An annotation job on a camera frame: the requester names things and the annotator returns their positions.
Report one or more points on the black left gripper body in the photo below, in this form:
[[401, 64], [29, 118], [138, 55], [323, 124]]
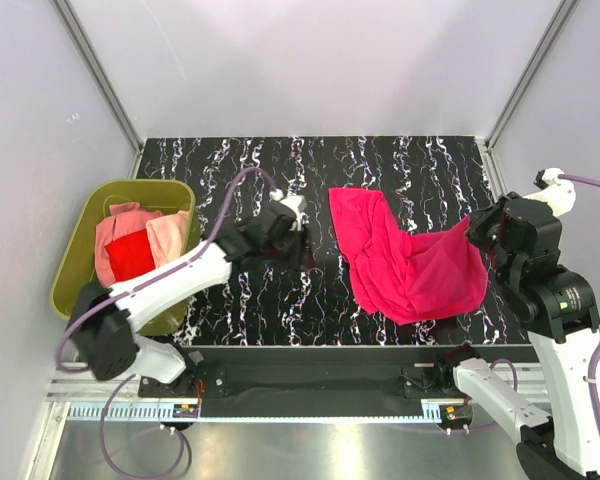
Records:
[[292, 254]]

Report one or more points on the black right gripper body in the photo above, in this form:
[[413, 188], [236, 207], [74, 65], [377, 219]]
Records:
[[483, 228]]

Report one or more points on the magenta pink t-shirt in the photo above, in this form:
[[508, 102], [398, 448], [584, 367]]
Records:
[[408, 278]]

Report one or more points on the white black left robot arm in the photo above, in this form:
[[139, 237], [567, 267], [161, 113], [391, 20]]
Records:
[[106, 323]]

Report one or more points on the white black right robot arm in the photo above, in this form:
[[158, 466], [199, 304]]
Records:
[[557, 308]]

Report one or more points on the light pink shirt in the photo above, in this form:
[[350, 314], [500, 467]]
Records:
[[166, 236]]

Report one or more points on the red folded shirt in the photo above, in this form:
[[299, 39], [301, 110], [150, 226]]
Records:
[[130, 256]]

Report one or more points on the salmon pink shirt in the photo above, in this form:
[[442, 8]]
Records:
[[124, 219]]

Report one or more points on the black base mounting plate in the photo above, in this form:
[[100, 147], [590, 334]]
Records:
[[339, 378]]

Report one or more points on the olive green plastic bin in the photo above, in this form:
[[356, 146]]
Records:
[[77, 267]]

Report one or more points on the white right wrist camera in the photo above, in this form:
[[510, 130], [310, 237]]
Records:
[[554, 190]]

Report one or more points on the aluminium right frame post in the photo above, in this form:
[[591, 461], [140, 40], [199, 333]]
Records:
[[543, 48]]

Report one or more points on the aluminium frame post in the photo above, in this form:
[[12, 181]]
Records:
[[87, 52], [543, 48]]

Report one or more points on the white slotted cable duct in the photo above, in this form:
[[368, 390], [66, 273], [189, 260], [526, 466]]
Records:
[[217, 412]]

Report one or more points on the aluminium left frame post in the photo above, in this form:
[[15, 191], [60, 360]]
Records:
[[87, 52]]

